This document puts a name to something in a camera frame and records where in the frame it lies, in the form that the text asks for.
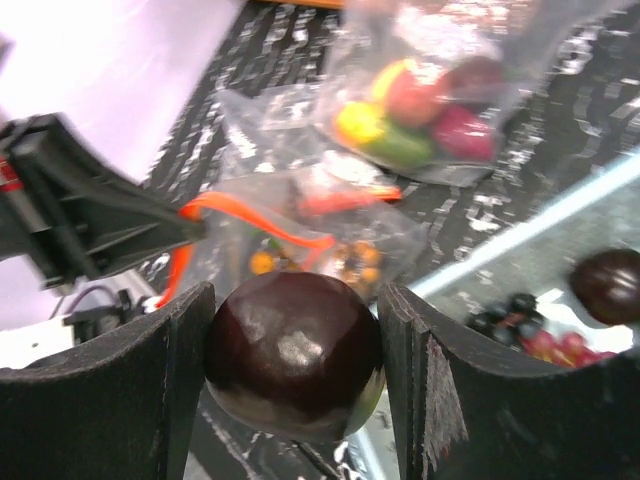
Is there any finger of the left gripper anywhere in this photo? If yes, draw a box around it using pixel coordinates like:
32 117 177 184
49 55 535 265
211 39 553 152
1 114 206 290

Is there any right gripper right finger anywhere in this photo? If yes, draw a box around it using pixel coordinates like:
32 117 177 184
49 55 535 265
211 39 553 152
377 284 639 479

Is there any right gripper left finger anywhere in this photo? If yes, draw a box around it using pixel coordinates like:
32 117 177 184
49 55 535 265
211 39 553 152
1 282 215 479

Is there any longan bunch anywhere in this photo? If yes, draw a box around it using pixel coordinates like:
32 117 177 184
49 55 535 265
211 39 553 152
247 238 383 298

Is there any orange-zipper clear bag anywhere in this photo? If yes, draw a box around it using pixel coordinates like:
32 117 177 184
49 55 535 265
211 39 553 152
162 85 427 303

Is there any magenta round fruit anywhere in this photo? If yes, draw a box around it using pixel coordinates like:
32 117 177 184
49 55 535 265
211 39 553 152
431 106 496 162

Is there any green yellow mango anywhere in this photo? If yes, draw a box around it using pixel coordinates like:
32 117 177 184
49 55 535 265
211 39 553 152
333 58 435 170

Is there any red apple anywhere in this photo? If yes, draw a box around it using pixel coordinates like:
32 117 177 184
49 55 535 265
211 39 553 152
384 69 451 128

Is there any blue-zipper clear bag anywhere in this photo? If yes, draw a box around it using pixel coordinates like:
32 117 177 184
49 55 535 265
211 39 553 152
314 1 606 186

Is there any dark purple plum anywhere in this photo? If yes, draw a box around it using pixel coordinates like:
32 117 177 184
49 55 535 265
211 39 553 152
449 56 505 102

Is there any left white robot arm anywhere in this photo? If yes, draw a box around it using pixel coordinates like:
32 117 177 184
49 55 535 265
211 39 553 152
1 114 206 344

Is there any dark grape bunch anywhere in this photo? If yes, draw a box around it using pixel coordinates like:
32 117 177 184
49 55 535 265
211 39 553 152
465 292 545 350

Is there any red grape bunch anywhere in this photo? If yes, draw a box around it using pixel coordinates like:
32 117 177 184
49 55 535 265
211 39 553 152
519 330 616 368

